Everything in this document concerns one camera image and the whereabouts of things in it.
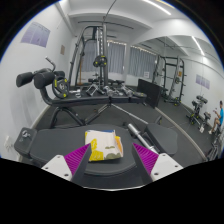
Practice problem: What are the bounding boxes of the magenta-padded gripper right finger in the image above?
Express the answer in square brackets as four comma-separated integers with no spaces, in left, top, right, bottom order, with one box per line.
[131,142,184,185]

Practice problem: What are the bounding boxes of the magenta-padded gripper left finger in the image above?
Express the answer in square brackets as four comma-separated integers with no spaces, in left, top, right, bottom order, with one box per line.
[41,143,93,185]

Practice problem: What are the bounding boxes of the patterned olive yellow towel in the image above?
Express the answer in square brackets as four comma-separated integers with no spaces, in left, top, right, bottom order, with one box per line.
[83,129,124,163]

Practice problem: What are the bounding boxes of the black padded weight bench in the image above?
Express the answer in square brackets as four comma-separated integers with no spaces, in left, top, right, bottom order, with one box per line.
[13,122,179,190]

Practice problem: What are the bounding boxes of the silver barbell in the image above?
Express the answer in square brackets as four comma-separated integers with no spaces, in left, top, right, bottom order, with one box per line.
[127,123,158,154]

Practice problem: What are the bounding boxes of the black exercise machine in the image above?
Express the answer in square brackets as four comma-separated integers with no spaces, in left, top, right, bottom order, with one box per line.
[186,94,212,131]

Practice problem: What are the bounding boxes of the black yellow weight plate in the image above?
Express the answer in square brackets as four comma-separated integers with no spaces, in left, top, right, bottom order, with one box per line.
[92,54,109,68]
[51,75,70,100]

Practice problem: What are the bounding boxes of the group of dumbbells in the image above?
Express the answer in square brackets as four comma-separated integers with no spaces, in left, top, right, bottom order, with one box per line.
[85,79,134,98]

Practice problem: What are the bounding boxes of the person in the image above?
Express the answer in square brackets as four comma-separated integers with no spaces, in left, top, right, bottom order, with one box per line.
[208,100,224,135]

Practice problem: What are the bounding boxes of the black power rack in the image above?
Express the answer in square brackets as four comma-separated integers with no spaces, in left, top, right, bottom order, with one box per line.
[152,54,186,107]

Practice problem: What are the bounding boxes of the grey window curtain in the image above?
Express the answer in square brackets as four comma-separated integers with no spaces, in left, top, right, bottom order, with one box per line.
[79,39,126,75]
[128,45,157,79]

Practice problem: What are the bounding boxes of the long ceiling light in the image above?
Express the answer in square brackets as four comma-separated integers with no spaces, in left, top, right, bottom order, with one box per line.
[190,35,206,57]
[141,0,173,16]

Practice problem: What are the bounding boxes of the metal key ring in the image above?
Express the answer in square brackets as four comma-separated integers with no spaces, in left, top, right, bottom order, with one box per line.
[20,129,33,142]

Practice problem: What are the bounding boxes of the white wall outlet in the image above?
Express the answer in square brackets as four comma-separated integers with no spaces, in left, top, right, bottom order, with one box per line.
[3,134,16,151]

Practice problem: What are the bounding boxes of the small purple wall poster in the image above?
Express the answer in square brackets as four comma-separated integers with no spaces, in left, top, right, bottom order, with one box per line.
[194,73,212,90]

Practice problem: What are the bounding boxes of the grey cable machine frame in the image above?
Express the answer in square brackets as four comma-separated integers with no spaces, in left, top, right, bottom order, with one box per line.
[68,23,111,89]

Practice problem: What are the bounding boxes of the large purple wall poster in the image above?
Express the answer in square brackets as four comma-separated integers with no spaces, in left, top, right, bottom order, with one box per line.
[20,21,52,48]

